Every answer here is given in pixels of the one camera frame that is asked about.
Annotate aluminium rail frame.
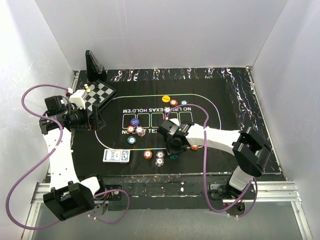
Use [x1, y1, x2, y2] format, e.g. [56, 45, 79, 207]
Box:
[22, 181, 313, 240]

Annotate black white chess board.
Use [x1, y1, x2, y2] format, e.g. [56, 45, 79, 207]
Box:
[84, 80, 117, 113]

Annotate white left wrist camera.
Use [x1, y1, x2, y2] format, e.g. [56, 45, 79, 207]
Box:
[69, 89, 87, 110]

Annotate green poker chip stack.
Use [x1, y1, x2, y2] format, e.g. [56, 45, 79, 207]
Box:
[169, 154, 178, 160]

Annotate blue small blind button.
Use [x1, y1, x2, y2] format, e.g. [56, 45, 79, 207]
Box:
[130, 118, 140, 127]

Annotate black triangular card stand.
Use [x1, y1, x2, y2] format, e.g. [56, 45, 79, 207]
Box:
[85, 50, 107, 82]

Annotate gold chess pieces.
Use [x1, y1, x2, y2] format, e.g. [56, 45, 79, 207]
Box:
[84, 84, 91, 93]

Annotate black poker table mat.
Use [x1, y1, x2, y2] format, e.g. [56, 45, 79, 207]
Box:
[72, 67, 269, 177]

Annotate orange poker chip stack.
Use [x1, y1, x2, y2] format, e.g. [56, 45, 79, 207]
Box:
[143, 149, 153, 160]

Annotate pink chips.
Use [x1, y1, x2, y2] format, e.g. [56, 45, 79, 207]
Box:
[135, 126, 146, 137]

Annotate pink chip front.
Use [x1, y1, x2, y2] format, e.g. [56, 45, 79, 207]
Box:
[155, 158, 164, 167]

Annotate orange chips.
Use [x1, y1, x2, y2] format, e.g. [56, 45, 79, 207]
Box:
[190, 145, 199, 151]
[126, 125, 136, 133]
[169, 99, 178, 107]

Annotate green chips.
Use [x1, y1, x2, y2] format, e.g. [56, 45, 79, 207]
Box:
[127, 136, 137, 145]

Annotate blue playing card deck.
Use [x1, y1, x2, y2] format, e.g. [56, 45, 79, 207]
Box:
[102, 149, 131, 164]

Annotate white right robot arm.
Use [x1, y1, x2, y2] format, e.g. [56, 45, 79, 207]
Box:
[157, 120, 271, 199]

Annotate yellow big blind button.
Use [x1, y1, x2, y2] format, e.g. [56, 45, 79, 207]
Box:
[161, 95, 171, 103]

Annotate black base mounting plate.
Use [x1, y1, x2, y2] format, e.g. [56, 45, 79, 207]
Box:
[77, 172, 253, 212]

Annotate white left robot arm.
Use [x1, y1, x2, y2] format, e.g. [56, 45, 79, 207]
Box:
[39, 103, 107, 221]

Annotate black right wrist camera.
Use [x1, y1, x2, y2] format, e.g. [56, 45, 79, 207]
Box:
[157, 119, 194, 137]

